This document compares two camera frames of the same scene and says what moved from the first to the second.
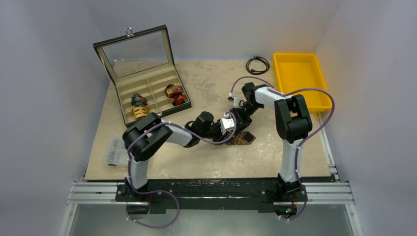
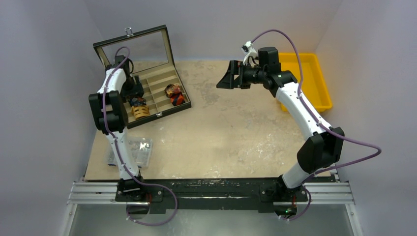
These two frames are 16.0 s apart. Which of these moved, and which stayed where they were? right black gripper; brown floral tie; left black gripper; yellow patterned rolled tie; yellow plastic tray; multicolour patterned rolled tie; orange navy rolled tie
Moved: brown floral tie; right black gripper; left black gripper
Stayed: multicolour patterned rolled tie; orange navy rolled tie; yellow patterned rolled tie; yellow plastic tray
